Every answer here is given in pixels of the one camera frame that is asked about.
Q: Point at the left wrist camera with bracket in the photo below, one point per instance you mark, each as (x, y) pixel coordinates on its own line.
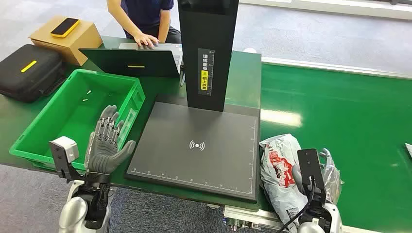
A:
(64, 149)

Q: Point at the pale long beam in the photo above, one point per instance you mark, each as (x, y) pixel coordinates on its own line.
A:
(338, 8)

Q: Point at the green plastic crate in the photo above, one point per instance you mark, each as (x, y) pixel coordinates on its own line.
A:
(77, 112)

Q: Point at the grey poly mailer red print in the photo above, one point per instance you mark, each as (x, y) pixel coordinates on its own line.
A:
(280, 173)

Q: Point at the white poly mailer red print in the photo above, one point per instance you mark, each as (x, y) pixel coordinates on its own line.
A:
(409, 150)

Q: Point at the phone in yellow case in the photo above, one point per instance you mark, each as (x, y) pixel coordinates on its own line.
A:
(65, 27)

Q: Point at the person's right hand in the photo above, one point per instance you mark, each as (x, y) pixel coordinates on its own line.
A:
(145, 40)

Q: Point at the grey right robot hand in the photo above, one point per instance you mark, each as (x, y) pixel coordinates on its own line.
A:
(297, 180)

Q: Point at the brown cardboard box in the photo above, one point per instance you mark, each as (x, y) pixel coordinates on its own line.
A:
(75, 43)

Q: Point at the black zip carry case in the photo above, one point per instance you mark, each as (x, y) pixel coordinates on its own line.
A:
(29, 72)

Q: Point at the dark laptop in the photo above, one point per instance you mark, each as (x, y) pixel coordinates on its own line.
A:
(135, 62)

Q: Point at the person's left forearm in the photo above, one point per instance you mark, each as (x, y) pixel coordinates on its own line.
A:
(164, 27)

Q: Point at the black inbound scanner machine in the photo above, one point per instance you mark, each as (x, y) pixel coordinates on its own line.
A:
(199, 144)

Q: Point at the black yellow label sticker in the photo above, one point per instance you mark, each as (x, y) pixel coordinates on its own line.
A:
(206, 72)

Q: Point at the person's right forearm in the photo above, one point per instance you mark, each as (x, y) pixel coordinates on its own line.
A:
(124, 16)

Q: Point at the person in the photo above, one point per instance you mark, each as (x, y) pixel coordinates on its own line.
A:
(146, 13)

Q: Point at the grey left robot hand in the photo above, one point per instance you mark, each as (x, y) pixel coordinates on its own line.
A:
(104, 154)

